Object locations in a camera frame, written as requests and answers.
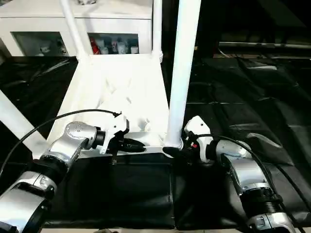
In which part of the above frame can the white plastic table top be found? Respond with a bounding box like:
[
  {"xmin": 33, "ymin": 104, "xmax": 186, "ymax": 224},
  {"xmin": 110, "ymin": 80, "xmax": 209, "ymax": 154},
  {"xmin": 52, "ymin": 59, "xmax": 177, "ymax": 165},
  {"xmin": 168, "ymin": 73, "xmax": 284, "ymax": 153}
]
[{"xmin": 31, "ymin": 53, "xmax": 184, "ymax": 160}]

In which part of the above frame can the black plastic mat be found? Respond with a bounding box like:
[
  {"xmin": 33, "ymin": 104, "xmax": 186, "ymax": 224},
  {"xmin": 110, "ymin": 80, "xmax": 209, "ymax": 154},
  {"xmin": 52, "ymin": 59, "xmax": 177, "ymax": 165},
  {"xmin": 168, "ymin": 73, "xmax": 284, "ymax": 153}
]
[{"xmin": 0, "ymin": 52, "xmax": 311, "ymax": 230}]

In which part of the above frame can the red bottle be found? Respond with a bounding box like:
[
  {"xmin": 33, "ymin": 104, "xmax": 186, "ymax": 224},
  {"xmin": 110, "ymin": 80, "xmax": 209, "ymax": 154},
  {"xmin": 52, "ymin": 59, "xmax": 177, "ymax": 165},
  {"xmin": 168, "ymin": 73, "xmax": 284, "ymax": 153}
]
[{"xmin": 90, "ymin": 37, "xmax": 100, "ymax": 55}]

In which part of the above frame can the white cabinet with glass doors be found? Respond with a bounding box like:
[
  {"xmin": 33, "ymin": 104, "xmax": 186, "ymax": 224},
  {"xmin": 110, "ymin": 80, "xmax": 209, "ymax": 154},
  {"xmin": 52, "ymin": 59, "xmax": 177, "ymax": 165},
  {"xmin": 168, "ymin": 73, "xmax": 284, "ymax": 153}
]
[{"xmin": 0, "ymin": 0, "xmax": 154, "ymax": 57}]

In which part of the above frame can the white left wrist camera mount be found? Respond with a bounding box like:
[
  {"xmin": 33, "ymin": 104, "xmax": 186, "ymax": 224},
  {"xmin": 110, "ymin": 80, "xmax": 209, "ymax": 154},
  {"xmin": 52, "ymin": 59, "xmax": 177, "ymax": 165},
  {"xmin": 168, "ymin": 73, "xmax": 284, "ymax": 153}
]
[{"xmin": 98, "ymin": 114, "xmax": 130, "ymax": 155}]

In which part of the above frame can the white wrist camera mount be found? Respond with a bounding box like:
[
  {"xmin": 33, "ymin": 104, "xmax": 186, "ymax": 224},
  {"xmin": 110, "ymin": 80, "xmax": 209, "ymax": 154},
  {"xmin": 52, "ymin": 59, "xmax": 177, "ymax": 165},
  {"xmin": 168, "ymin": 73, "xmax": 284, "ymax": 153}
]
[
  {"xmin": 98, "ymin": 114, "xmax": 130, "ymax": 155},
  {"xmin": 182, "ymin": 116, "xmax": 214, "ymax": 163}
]

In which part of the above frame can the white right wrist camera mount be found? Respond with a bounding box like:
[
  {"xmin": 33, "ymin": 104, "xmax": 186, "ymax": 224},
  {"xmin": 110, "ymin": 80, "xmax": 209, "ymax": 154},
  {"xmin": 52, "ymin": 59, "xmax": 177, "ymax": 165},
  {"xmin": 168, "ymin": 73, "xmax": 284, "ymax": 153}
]
[{"xmin": 182, "ymin": 116, "xmax": 214, "ymax": 163}]

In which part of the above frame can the dark metal rail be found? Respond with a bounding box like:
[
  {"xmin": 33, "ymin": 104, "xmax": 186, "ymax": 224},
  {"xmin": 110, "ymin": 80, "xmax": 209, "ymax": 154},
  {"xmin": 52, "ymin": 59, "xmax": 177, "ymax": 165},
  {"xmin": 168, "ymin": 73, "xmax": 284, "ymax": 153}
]
[{"xmin": 218, "ymin": 41, "xmax": 311, "ymax": 48}]

